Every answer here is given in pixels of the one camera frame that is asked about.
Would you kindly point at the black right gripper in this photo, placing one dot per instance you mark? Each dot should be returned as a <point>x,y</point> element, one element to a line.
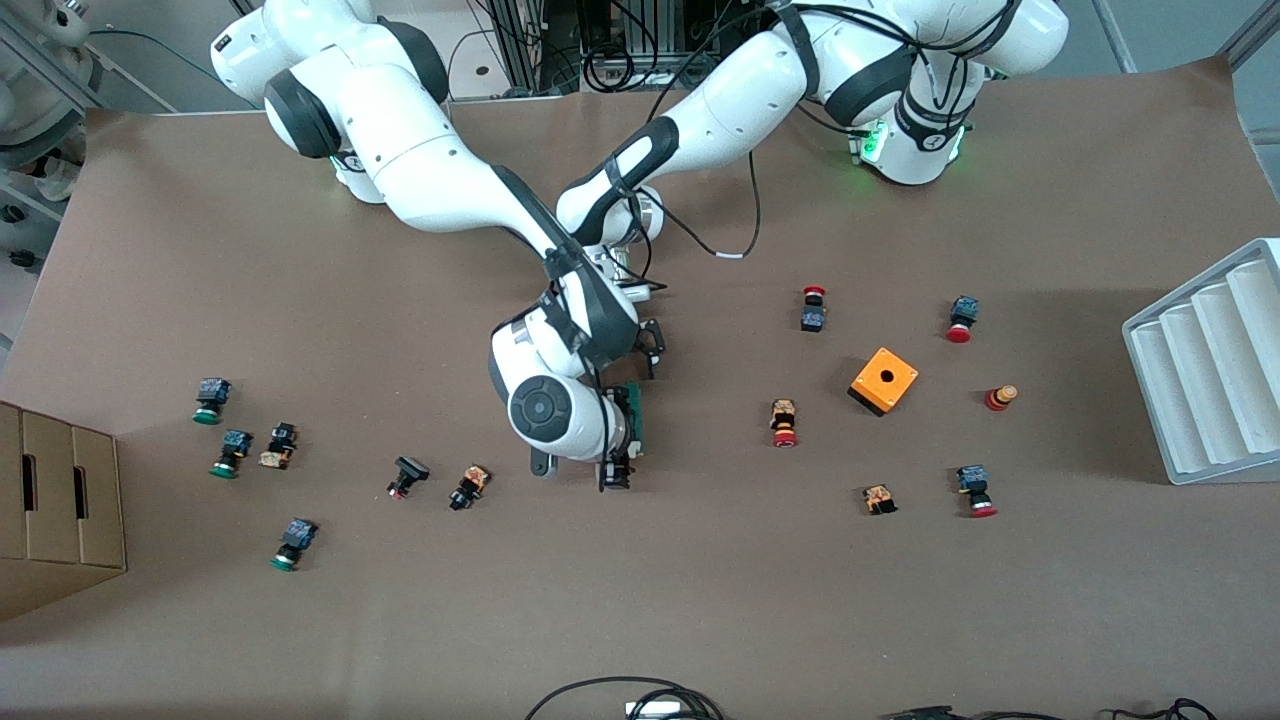
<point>614,472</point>

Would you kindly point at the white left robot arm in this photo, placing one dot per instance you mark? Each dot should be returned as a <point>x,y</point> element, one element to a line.
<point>760,80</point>

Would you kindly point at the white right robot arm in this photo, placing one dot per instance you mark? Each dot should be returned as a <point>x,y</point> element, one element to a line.
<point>400,140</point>

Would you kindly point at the black button with orange block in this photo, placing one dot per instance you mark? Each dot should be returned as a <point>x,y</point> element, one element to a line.
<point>468,487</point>

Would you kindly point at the red button with orange block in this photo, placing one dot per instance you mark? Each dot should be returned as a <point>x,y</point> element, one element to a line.
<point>784,423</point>

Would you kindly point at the red button with black block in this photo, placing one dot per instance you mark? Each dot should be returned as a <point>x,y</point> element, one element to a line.
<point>813,315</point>

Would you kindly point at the black square button red stem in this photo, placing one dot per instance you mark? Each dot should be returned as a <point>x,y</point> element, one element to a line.
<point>408,472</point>

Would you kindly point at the white plug box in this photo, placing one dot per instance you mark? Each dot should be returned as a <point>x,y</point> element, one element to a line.
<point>655,710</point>

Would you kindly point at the orange black contact block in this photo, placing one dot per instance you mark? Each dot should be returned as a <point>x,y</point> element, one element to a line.
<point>879,499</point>

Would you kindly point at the red mushroom button blue block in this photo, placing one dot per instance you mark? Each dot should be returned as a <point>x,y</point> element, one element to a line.
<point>975,488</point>
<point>962,318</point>

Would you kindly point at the green pushbutton with blue block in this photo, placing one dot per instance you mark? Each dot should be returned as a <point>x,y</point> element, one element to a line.
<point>212,398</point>
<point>295,540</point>
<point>232,450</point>

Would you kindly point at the small red yellow button head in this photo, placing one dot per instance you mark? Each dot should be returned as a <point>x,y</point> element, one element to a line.
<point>1000,398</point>

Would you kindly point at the white side table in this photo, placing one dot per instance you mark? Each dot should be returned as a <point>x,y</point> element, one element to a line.
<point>465,20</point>

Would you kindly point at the white stepped plastic tray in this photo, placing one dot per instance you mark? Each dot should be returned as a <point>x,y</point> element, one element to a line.
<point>1200,400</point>

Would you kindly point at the brown cardboard box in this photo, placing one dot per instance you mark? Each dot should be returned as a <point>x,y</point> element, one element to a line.
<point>50,500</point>

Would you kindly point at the grey metal machine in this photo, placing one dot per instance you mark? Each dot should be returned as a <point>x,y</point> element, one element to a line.
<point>40,130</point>

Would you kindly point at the orange button enclosure box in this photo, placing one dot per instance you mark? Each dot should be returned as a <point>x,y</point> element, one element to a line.
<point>870,385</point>

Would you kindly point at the aluminium frame rack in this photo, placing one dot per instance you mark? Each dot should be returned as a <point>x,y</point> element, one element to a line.
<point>530,40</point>

